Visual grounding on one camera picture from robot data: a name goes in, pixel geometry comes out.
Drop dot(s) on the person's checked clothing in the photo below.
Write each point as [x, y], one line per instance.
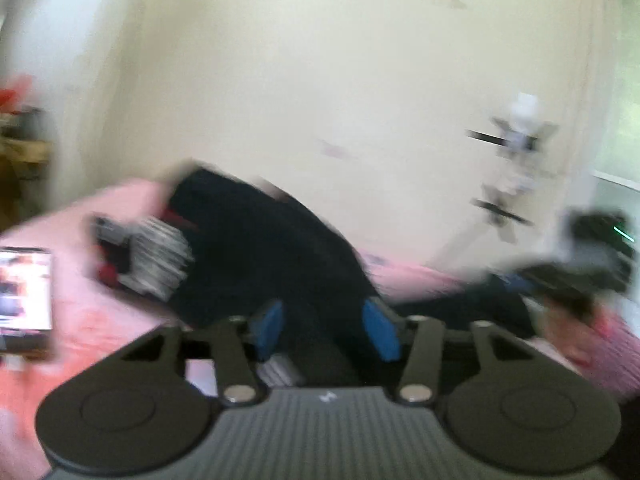
[615, 350]

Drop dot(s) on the white power strip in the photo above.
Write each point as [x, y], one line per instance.
[522, 140]

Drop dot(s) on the pink floral bed sheet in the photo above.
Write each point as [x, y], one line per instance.
[65, 220]

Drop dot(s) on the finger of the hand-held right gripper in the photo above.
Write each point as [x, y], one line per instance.
[515, 282]

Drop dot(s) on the window with white frame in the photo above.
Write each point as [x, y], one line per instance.
[625, 85]

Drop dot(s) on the brown wooden furniture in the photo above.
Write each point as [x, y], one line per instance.
[20, 170]

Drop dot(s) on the black patterned knit sweater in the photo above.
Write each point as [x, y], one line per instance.
[260, 240]

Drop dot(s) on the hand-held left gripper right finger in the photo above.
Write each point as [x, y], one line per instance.
[380, 327]

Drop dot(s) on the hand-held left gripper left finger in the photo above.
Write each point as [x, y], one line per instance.
[269, 327]

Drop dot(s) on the red item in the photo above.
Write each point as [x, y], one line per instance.
[15, 91]

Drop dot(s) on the white plug adapter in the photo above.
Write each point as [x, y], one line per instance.
[522, 107]

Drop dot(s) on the phone with lit screen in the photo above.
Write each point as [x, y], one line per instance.
[25, 290]

